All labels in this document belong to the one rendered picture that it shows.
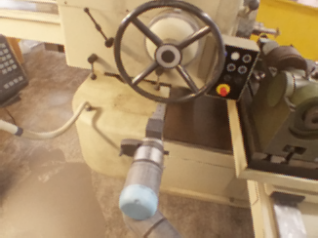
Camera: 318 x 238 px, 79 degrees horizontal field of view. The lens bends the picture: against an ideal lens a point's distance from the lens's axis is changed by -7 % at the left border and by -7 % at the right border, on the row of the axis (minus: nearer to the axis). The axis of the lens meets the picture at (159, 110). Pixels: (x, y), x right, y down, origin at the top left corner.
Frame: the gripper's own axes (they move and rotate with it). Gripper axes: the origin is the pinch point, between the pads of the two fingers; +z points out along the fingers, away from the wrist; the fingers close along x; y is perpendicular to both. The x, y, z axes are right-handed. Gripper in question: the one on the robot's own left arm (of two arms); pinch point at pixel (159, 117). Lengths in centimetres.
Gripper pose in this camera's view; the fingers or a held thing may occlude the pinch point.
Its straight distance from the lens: 73.0
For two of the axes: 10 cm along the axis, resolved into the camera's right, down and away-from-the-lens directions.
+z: 1.6, -6.3, 7.6
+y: 9.8, 1.5, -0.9
